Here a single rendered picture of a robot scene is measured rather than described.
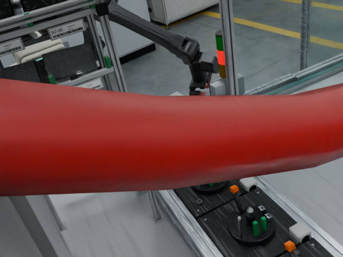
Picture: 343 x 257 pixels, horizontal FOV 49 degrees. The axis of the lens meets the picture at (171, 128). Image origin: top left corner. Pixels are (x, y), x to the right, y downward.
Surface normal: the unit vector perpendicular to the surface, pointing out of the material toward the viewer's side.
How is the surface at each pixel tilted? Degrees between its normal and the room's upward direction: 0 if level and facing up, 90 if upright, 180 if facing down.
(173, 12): 90
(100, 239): 0
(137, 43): 90
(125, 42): 90
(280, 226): 0
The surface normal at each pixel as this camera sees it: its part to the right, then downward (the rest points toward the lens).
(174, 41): 0.14, -0.30
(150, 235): -0.16, -0.81
